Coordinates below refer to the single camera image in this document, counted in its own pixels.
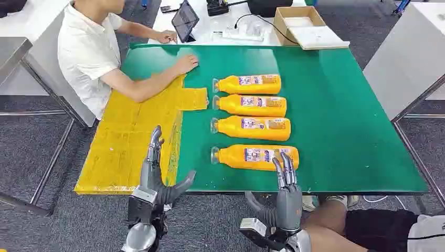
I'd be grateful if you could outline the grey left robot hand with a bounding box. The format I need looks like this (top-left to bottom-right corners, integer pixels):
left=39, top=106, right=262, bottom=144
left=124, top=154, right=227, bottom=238
left=140, top=125, right=197, bottom=206

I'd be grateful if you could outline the person's left hand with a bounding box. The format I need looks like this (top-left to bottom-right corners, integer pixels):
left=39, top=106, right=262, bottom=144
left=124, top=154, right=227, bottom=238
left=154, top=30, right=178, bottom=44

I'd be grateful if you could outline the person's right hand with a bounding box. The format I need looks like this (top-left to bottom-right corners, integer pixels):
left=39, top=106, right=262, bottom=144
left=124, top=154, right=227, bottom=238
left=174, top=54, right=199, bottom=76

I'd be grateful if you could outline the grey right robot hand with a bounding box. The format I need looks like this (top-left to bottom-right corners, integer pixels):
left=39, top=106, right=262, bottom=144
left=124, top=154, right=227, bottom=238
left=245, top=152, right=304, bottom=233

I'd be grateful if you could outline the orange drink bottle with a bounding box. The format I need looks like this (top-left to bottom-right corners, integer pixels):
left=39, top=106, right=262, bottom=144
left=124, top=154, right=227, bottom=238
left=210, top=144, right=300, bottom=172
left=212, top=73, right=282, bottom=95
left=212, top=94, right=288, bottom=118
left=210, top=115, right=292, bottom=142

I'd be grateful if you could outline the white sports shoe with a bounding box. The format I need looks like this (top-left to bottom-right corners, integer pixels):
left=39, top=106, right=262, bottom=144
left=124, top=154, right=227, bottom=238
left=301, top=195, right=319, bottom=212
left=325, top=194, right=361, bottom=209

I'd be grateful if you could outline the black tablet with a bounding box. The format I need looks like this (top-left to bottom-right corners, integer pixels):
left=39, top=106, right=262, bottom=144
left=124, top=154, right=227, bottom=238
left=171, top=0, right=200, bottom=44

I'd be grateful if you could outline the yellow sheet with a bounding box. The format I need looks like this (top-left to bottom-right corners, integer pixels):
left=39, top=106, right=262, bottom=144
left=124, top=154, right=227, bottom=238
left=73, top=75, right=209, bottom=195

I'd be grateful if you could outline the white desk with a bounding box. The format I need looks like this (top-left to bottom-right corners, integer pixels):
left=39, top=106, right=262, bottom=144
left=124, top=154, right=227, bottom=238
left=147, top=0, right=308, bottom=46

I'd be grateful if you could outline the black charger device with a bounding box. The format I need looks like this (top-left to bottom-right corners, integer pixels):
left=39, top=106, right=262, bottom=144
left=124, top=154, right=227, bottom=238
left=206, top=0, right=230, bottom=17

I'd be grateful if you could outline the white power strip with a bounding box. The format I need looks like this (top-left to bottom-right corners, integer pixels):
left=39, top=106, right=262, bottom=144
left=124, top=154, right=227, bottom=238
left=221, top=27, right=266, bottom=42

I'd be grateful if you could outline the person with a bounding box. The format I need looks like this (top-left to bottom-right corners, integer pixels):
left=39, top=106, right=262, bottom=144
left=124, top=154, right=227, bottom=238
left=301, top=194, right=445, bottom=252
left=57, top=0, right=199, bottom=121

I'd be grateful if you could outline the green table mat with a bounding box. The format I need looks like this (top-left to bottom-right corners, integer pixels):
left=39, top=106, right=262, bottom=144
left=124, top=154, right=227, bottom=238
left=120, top=43, right=429, bottom=194

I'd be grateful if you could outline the black bag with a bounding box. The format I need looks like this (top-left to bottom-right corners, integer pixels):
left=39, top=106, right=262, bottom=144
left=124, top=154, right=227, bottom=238
left=247, top=0, right=294, bottom=18

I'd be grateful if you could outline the cardboard box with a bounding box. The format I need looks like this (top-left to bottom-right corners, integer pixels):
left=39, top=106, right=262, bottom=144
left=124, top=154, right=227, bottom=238
left=273, top=6, right=327, bottom=47

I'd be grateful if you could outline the white cabinet table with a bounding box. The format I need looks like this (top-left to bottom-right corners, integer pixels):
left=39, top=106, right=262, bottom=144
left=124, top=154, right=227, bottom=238
left=0, top=0, right=97, bottom=128
left=363, top=3, right=445, bottom=121

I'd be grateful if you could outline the white foam board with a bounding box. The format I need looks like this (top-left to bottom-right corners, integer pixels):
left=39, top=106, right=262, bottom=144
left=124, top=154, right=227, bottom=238
left=288, top=25, right=351, bottom=50

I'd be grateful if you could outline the steel table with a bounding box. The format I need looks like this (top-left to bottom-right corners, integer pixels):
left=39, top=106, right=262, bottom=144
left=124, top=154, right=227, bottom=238
left=0, top=36, right=88, bottom=217

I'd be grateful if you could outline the blue stand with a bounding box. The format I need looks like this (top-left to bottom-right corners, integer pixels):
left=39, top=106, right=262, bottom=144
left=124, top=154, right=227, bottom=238
left=392, top=0, right=411, bottom=16

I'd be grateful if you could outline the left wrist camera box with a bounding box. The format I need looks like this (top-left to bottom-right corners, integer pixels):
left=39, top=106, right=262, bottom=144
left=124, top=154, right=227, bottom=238
left=127, top=187, right=158, bottom=224

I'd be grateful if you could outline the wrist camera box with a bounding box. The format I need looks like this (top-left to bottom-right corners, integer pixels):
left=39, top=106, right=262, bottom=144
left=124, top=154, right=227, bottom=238
left=239, top=218, right=279, bottom=250
left=127, top=187, right=158, bottom=224

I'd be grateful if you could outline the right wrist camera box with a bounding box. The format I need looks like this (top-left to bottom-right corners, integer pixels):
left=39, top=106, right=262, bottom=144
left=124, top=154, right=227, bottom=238
left=239, top=218, right=279, bottom=250

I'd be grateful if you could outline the black cable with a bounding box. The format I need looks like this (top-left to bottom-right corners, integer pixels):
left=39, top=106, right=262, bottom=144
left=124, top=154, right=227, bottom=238
left=234, top=13, right=300, bottom=45

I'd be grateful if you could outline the white floor cable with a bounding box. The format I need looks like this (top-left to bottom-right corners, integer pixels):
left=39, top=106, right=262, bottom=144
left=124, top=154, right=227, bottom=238
left=363, top=195, right=389, bottom=204

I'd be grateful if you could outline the steel table frame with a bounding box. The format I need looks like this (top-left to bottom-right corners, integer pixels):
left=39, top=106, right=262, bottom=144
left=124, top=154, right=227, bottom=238
left=392, top=75, right=445, bottom=209

